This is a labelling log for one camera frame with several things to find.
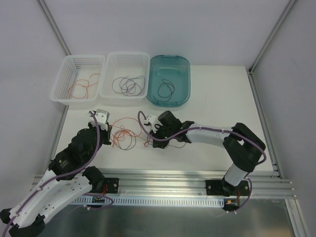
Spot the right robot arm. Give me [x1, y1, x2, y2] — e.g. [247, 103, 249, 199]
[144, 111, 266, 197]

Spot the aluminium mounting rail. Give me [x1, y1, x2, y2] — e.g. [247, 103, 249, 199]
[101, 168, 297, 199]

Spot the white slotted cable duct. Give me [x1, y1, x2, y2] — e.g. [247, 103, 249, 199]
[72, 196, 224, 208]

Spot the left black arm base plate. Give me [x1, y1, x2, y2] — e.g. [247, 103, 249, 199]
[101, 178, 119, 194]

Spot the right white perforated basket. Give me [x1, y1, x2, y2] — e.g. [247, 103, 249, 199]
[99, 52, 150, 107]

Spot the white perforated basket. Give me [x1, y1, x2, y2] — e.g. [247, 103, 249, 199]
[50, 54, 106, 108]
[99, 52, 150, 107]

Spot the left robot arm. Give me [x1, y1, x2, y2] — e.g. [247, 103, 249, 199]
[0, 123, 112, 237]

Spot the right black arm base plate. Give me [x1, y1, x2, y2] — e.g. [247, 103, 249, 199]
[205, 180, 224, 196]

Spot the left white perforated basket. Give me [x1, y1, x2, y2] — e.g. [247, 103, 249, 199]
[50, 54, 106, 108]

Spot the brown thin wire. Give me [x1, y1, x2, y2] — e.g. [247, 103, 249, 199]
[115, 129, 187, 151]
[152, 78, 175, 101]

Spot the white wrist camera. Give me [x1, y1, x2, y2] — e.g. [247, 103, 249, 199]
[144, 115, 161, 133]
[88, 109, 110, 131]

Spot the teal transparent plastic bin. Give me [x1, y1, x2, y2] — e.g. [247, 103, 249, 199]
[147, 55, 191, 108]

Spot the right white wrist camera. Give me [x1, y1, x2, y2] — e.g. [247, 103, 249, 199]
[144, 115, 161, 133]

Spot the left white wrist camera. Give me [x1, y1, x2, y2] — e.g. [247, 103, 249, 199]
[88, 109, 110, 131]

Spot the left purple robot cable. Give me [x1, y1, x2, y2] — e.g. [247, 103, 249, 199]
[4, 111, 115, 232]

